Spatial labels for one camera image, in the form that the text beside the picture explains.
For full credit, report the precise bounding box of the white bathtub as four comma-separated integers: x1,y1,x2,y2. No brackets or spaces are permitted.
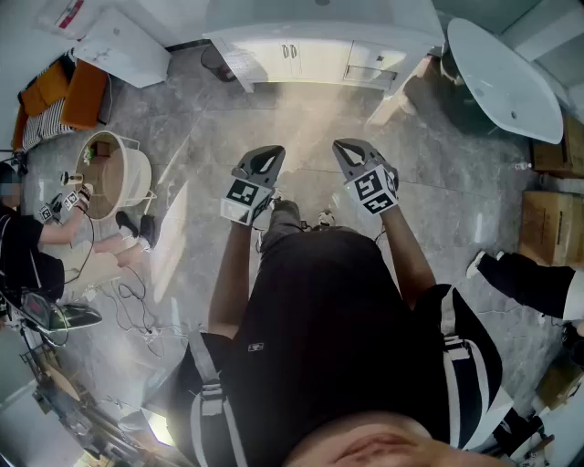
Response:
439,17,566,146

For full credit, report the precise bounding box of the person's black shirt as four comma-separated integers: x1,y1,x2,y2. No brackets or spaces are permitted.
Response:
172,225,504,467

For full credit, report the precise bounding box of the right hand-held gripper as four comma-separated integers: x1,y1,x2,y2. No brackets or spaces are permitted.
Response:
331,138,401,216

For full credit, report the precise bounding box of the clear water dispenser bottle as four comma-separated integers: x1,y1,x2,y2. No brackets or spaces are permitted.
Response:
34,0,104,43

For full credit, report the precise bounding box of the black round basket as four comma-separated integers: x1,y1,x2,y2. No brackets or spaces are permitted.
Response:
199,43,239,84

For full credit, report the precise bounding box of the metal rack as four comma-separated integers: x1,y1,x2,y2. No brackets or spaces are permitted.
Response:
17,346,154,467

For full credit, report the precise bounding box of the person's left forearm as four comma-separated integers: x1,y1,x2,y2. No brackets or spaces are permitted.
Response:
207,218,262,341

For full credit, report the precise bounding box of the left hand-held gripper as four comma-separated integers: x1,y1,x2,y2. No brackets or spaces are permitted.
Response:
220,144,287,227

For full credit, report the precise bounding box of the orange sofa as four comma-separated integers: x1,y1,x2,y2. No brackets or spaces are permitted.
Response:
11,57,110,151

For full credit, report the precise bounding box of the white water dispenser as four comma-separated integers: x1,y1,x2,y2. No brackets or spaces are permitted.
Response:
72,6,172,90

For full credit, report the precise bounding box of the white cabinet drawer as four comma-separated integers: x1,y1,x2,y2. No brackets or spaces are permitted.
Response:
349,41,408,69
343,65,399,90

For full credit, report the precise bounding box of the person's head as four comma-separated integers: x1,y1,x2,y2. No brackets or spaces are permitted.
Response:
282,410,519,467

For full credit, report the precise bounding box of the striped pillow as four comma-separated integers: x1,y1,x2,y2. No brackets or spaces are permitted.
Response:
21,98,75,150

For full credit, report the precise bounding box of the white sink cabinet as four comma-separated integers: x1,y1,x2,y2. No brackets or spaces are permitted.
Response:
203,31,433,128

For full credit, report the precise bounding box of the person's right forearm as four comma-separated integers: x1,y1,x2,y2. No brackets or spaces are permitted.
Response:
378,202,438,312

